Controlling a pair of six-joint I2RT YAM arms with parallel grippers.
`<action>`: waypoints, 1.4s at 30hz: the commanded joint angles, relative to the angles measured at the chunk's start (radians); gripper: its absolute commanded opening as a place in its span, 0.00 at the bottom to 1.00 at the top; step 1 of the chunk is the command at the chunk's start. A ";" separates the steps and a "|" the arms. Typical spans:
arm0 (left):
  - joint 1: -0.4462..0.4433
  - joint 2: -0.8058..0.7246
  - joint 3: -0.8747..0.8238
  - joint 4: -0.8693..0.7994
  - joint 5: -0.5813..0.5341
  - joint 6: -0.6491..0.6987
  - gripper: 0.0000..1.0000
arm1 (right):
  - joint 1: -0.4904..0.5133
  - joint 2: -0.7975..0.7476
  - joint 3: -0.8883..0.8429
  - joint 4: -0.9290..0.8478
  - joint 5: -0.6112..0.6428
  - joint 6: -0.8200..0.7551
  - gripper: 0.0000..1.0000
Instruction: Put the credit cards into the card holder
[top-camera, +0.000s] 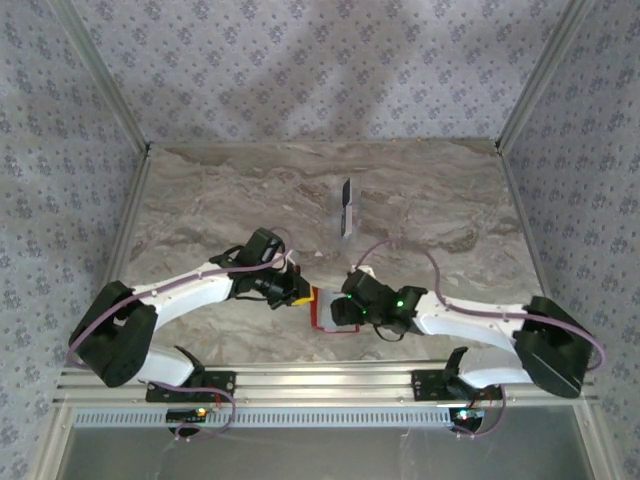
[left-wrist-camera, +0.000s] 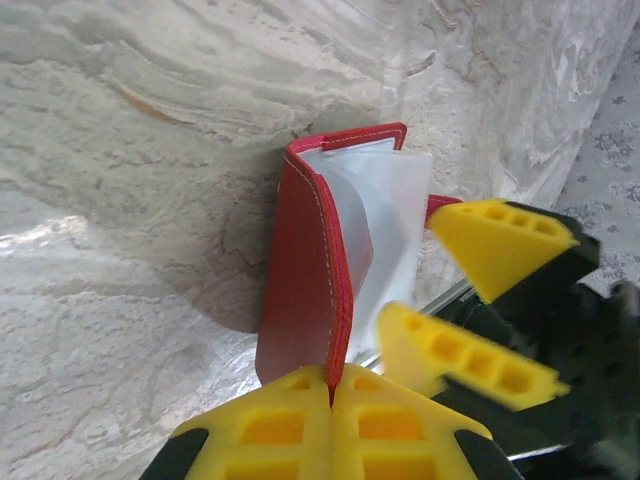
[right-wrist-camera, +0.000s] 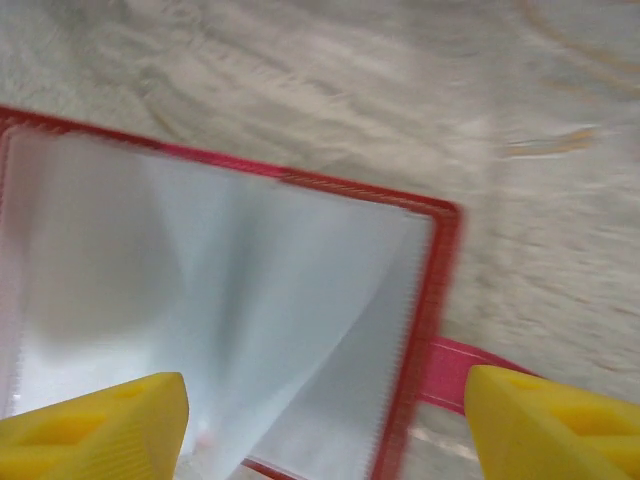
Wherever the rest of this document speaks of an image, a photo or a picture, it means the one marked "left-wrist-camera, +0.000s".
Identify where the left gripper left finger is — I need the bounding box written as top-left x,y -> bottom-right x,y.
139,364 -> 335,480

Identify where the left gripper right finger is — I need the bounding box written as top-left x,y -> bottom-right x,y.
329,362 -> 524,480

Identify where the red leather card holder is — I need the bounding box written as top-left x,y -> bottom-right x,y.
254,121 -> 464,396

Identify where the floral patterned backdrop cloth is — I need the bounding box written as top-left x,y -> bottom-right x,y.
549,29 -> 640,286

